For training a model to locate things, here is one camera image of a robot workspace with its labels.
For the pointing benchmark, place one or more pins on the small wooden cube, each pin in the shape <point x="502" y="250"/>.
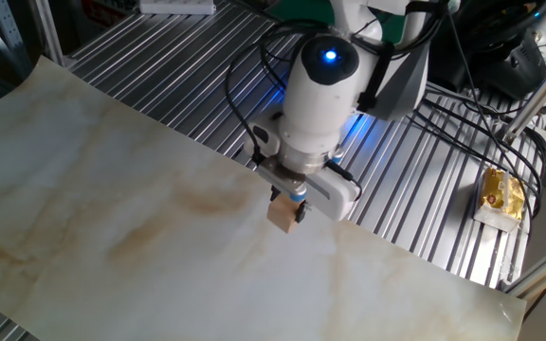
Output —
<point x="282" y="217"/>

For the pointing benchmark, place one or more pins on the silver wrist camera blue cap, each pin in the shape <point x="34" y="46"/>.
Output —
<point x="282" y="180"/>

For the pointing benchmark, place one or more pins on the yellow snack packet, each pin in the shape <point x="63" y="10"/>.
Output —
<point x="500" y="199"/>

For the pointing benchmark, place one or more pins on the aluminium frame post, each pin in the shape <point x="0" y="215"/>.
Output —
<point x="538" y="95"/>
<point x="48" y="33"/>

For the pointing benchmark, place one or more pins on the aluminium frame beam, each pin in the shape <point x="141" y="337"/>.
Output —
<point x="543" y="272"/>

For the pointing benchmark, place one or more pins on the red labelled box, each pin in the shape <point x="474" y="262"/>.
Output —
<point x="104" y="14"/>

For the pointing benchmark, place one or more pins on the black racing wheel controller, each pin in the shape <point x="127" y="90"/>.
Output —
<point x="510" y="61"/>

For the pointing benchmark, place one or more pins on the blue-grey slotted shelf rack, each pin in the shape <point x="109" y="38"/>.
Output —
<point x="10" y="28"/>

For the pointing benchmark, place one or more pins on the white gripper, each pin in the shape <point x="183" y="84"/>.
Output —
<point x="337" y="196"/>

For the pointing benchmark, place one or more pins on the marble pattern mat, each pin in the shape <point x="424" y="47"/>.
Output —
<point x="159" y="246"/>

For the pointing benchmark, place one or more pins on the white power strip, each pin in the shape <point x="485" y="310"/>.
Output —
<point x="178" y="7"/>

